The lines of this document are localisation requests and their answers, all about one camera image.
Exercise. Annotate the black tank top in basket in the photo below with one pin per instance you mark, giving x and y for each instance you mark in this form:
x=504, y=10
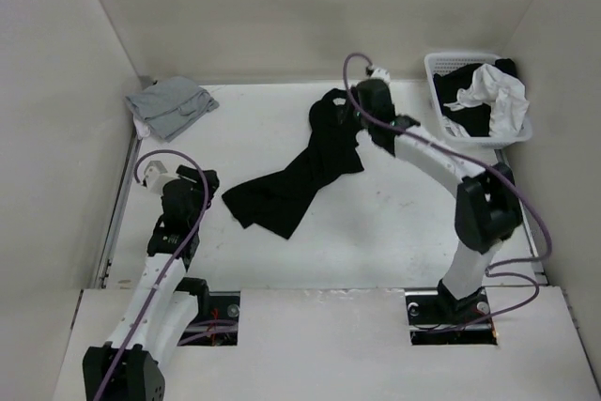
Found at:
x=508, y=66

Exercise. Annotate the white tank top in basket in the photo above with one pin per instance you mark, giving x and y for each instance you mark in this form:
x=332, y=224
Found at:
x=503, y=93

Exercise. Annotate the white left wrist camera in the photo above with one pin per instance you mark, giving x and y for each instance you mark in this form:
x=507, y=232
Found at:
x=155, y=177

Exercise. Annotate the white plastic laundry basket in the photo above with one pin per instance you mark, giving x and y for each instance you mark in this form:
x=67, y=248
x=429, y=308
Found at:
x=446, y=72

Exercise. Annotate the folded grey tank top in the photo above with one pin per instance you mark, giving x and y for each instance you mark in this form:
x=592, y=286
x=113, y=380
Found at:
x=171, y=106

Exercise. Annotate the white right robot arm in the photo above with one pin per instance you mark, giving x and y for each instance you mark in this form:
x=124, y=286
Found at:
x=486, y=211

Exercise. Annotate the aluminium table frame rail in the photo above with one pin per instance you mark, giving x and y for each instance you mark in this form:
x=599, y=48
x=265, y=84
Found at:
x=117, y=141

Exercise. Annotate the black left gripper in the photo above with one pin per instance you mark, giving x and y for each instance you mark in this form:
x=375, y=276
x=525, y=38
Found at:
x=194, y=177

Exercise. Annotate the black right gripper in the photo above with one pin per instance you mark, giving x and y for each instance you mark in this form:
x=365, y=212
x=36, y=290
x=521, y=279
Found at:
x=357, y=96

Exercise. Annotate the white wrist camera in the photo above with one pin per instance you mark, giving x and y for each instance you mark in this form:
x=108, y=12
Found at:
x=374, y=72
x=155, y=177

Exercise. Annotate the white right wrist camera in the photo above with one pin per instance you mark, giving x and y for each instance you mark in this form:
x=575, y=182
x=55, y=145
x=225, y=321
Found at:
x=374, y=72

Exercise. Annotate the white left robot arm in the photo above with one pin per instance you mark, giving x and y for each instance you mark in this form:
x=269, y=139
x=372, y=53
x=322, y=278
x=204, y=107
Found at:
x=130, y=364

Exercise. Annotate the black tank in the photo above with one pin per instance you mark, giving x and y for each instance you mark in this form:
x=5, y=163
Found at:
x=508, y=66
x=278, y=201

